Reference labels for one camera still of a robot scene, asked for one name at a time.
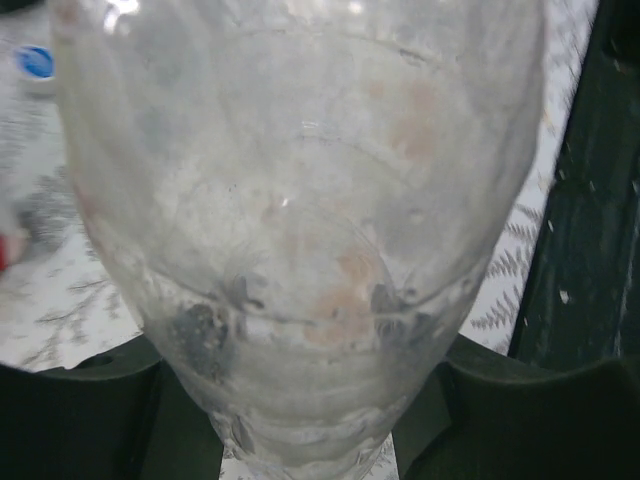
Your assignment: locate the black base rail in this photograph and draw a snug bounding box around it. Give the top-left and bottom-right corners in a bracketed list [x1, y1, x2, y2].
[509, 1, 639, 371]

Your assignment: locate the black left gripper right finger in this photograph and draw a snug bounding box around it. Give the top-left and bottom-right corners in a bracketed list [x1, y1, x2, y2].
[393, 336, 639, 479]

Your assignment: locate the blue white cap left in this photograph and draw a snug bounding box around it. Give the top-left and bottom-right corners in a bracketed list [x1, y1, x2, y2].
[14, 45, 55, 96]

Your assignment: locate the clear plastic bottle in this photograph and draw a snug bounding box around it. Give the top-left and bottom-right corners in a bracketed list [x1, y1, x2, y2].
[47, 0, 549, 480]

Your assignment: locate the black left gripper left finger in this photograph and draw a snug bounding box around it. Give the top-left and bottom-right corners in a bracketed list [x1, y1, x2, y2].
[1, 337, 223, 479]

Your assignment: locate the floral table mat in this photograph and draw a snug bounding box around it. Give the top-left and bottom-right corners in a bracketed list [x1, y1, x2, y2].
[0, 0, 601, 480]

